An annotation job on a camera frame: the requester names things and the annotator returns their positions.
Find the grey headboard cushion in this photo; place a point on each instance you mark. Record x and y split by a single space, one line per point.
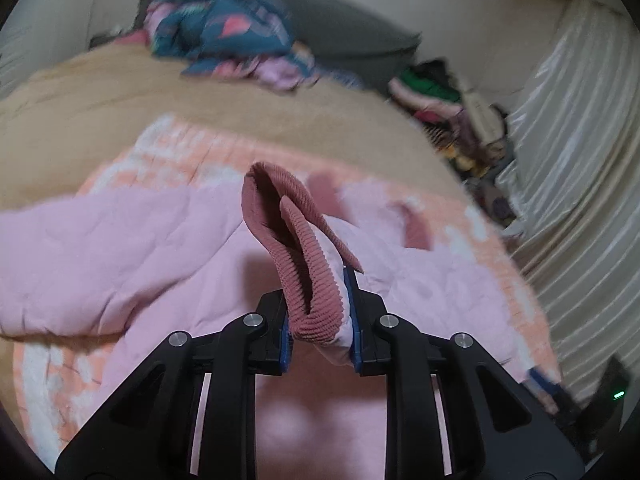
360 30

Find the pink quilted jacket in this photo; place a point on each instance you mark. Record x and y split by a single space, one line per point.
150 250

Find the orange plaid cloud blanket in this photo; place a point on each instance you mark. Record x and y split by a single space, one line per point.
190 155

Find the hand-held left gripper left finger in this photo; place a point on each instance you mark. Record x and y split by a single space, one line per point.
272 332

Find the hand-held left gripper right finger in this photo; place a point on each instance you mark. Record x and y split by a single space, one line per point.
356 347

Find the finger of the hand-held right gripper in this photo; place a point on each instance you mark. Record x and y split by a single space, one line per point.
542 384

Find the pile of folded clothes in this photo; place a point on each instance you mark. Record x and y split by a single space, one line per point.
450 105

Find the white satin curtain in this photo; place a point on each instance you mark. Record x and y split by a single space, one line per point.
575 160

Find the blue patterned quilt bundle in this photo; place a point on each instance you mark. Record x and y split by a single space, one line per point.
225 20

